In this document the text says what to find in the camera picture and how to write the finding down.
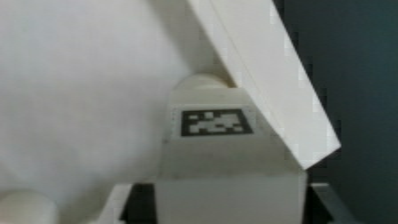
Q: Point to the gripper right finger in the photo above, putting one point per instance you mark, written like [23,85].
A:
[334,204]

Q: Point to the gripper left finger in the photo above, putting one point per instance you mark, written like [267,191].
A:
[110,212]

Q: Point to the white table leg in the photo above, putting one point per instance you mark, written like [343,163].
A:
[231,181]

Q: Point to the white square tabletop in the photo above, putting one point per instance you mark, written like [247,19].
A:
[94,56]

